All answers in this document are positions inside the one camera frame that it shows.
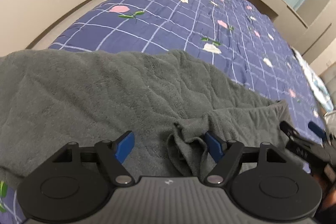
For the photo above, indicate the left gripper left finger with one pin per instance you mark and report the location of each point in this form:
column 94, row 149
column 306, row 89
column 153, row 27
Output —
column 112, row 154

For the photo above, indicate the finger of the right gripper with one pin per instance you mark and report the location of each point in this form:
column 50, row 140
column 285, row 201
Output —
column 317, row 130
column 288, row 130

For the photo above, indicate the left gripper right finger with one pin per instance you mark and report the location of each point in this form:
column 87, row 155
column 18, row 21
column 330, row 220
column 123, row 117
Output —
column 226, row 155

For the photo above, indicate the grey fleece pants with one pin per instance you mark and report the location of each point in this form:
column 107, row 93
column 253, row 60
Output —
column 50, row 98

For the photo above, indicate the white patterned bed sheet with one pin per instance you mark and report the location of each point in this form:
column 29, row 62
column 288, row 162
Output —
column 317, row 85

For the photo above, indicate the grey padded headboard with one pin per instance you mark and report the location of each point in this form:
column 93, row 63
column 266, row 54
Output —
column 329, row 80

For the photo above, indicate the blue plaid floral bedspread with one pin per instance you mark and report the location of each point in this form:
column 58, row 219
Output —
column 271, row 185

